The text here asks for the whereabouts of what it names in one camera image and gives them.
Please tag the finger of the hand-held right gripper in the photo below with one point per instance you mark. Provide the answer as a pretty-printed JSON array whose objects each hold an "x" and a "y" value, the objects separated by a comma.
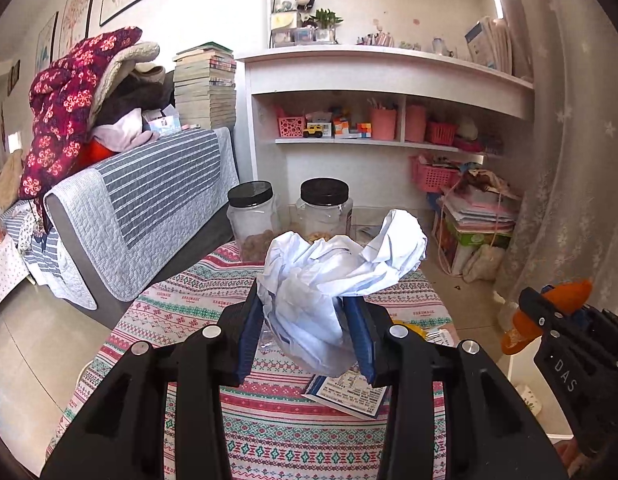
[{"x": 541, "y": 310}]

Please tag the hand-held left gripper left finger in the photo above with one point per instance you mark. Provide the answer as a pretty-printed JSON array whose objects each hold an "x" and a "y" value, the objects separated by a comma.
[{"x": 249, "y": 332}]

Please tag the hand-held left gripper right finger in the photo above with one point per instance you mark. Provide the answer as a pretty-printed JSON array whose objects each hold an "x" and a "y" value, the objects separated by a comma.
[{"x": 361, "y": 337}]

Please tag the orange snack packet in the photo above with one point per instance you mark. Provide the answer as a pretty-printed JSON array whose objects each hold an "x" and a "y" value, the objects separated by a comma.
[{"x": 571, "y": 292}]

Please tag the white plastic bin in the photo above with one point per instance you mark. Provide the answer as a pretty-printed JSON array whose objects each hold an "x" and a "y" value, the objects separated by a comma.
[{"x": 546, "y": 422}]

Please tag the white plastic bag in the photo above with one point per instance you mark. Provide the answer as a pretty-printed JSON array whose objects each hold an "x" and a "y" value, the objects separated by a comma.
[{"x": 319, "y": 280}]

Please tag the yellow snack packet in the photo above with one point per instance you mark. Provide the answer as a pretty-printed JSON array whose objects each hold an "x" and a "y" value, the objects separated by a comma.
[{"x": 414, "y": 331}]

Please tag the blue-edged printed booklet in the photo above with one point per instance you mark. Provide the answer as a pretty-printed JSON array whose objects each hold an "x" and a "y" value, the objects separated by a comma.
[{"x": 349, "y": 395}]

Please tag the white fuzzy bag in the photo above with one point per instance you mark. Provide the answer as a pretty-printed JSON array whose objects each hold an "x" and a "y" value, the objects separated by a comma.
[{"x": 484, "y": 265}]

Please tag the green cardboard box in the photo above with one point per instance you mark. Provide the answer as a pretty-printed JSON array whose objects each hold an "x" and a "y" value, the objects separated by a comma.
[{"x": 476, "y": 240}]

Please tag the striped patterned tablecloth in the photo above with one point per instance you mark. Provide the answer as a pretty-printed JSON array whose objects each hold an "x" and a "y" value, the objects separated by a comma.
[{"x": 269, "y": 435}]

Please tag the grey sofa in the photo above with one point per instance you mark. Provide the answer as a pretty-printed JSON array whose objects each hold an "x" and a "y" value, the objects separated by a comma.
[{"x": 199, "y": 240}]

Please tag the black-lidded clear plastic jar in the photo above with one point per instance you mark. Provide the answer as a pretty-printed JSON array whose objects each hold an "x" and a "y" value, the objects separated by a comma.
[
  {"x": 251, "y": 220},
  {"x": 321, "y": 210}
]

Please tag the grey striped quilted cover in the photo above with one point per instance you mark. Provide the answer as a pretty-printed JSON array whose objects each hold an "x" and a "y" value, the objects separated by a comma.
[{"x": 139, "y": 200}]

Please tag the large pink basket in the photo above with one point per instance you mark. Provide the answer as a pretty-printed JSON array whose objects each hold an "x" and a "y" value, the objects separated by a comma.
[{"x": 431, "y": 175}]

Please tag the white lace curtain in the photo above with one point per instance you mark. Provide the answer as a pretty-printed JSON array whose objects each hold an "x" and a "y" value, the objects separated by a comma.
[{"x": 564, "y": 110}]

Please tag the small pink basket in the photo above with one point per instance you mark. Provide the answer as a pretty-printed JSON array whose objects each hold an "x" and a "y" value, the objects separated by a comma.
[{"x": 441, "y": 132}]

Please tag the colourful puzzle cube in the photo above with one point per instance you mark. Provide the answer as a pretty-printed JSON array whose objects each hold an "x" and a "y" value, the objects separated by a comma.
[
  {"x": 364, "y": 130},
  {"x": 342, "y": 126}
]

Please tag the pink lattice box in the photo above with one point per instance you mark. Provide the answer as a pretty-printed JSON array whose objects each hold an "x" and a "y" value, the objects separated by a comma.
[{"x": 290, "y": 126}]

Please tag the yellow toy car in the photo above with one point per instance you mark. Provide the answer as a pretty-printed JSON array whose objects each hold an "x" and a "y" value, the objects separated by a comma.
[{"x": 314, "y": 131}]

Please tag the pink cup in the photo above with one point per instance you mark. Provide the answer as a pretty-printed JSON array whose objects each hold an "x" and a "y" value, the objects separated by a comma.
[
  {"x": 415, "y": 125},
  {"x": 383, "y": 125}
]

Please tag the pale pink garment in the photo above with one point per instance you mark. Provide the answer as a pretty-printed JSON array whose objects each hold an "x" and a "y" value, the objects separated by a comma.
[{"x": 124, "y": 135}]

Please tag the stack of books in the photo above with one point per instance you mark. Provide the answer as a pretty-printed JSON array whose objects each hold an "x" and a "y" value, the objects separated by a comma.
[{"x": 204, "y": 90}]

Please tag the white shelf unit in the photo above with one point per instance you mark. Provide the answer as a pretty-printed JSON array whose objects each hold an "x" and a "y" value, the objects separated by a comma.
[{"x": 389, "y": 70}]

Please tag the upright white books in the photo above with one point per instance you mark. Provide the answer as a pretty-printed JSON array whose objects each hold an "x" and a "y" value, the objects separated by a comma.
[{"x": 489, "y": 42}]

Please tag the red floral blanket pile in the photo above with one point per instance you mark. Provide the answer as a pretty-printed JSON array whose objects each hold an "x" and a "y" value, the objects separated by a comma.
[{"x": 64, "y": 100}]

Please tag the beige fleece garment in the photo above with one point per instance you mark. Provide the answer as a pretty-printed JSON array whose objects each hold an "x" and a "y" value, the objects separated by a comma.
[{"x": 124, "y": 62}]

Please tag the potted green plant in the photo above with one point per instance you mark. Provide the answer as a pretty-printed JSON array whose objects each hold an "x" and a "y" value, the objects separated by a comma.
[{"x": 328, "y": 20}]

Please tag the dark-haired doll figure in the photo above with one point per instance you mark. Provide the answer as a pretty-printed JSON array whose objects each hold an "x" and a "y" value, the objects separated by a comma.
[{"x": 304, "y": 2}]

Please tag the small framed picture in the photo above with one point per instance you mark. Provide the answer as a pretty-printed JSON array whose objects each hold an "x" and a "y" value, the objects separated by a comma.
[{"x": 46, "y": 42}]

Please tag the medium framed picture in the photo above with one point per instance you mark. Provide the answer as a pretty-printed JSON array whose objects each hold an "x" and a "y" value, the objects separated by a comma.
[{"x": 79, "y": 10}]

